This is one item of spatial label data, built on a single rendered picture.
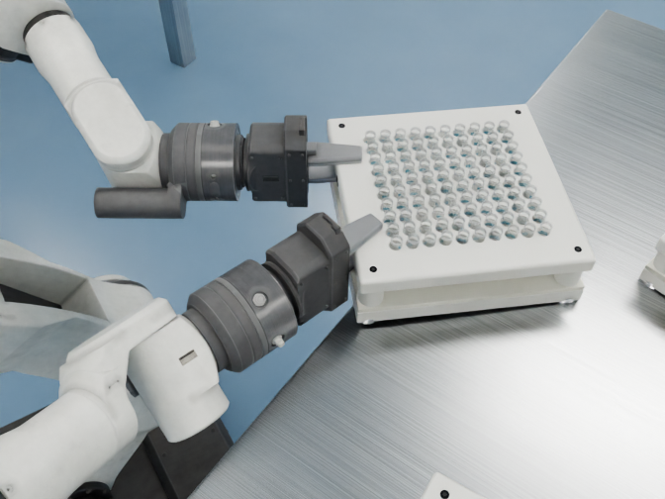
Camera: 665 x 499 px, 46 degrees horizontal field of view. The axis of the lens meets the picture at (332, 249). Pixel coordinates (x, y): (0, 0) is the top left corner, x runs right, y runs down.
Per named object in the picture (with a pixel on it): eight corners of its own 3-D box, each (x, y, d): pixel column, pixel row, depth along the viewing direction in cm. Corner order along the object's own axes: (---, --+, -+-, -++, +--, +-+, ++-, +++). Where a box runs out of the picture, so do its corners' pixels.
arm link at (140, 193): (213, 155, 96) (120, 154, 96) (200, 106, 86) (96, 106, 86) (207, 240, 91) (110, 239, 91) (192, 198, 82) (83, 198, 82)
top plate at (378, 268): (593, 271, 81) (599, 259, 79) (358, 295, 78) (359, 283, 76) (523, 115, 96) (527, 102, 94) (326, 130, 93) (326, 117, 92)
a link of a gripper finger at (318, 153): (361, 166, 87) (306, 166, 87) (361, 147, 89) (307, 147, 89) (362, 156, 85) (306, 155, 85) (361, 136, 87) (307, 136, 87)
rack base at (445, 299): (579, 300, 84) (586, 286, 83) (356, 323, 82) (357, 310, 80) (515, 145, 100) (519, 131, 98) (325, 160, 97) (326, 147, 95)
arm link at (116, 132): (175, 182, 91) (123, 100, 95) (160, 143, 83) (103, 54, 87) (126, 210, 90) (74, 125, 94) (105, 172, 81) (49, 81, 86)
